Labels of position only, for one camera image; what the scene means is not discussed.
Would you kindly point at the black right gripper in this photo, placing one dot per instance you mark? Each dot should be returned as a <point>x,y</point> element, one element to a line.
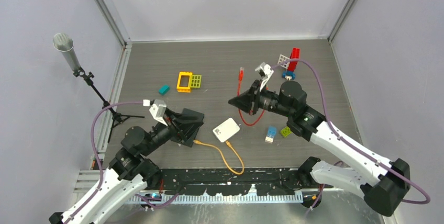
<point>248,102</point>

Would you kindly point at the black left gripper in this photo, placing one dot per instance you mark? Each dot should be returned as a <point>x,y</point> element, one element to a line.
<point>171,115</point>

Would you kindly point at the white square switch box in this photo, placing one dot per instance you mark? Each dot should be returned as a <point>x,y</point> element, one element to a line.
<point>226,130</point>

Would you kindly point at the black network switch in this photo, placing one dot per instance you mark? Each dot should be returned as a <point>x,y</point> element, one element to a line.
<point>188,136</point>

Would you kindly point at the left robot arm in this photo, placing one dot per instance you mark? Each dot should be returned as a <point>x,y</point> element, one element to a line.
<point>131,171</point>

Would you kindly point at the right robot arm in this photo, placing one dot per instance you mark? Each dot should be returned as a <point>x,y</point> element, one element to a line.
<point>371,176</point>

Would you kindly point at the light blue white brick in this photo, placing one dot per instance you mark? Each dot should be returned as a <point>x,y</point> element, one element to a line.
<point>271,133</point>

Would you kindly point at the teal toy block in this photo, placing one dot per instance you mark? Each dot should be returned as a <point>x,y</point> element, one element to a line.
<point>164,89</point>

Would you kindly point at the lime green lattice piece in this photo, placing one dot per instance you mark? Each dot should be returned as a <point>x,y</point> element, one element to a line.
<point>196,81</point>

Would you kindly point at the blue toy brick base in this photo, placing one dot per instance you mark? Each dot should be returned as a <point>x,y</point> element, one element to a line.
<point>288,75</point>

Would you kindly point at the lime green flat brick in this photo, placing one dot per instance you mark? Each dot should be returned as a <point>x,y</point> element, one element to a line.
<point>285,132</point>

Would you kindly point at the white toy lattice piece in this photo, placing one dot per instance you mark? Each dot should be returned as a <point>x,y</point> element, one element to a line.
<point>283,61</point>

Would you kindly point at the red toy brick tower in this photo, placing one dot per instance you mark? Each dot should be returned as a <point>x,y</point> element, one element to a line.
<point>294,55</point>

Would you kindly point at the black microphone stand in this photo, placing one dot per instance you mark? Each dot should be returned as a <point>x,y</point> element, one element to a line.
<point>117,118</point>

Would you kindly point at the silver microphone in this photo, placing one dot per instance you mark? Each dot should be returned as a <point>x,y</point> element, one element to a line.
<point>64,44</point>

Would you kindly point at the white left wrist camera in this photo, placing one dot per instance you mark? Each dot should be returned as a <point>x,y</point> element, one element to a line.
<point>157,109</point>

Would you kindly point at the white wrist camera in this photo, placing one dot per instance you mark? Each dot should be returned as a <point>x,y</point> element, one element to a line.
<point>265,71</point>
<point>157,109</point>

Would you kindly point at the yellow toy window frame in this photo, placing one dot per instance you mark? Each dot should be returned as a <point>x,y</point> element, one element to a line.
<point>184,82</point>

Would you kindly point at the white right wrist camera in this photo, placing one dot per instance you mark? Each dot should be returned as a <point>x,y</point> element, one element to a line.
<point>265,71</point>

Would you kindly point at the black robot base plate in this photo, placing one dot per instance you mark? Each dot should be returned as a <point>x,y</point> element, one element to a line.
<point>196,182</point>

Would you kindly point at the white perforated cable tray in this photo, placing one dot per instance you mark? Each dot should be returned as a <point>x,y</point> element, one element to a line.
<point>250,198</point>

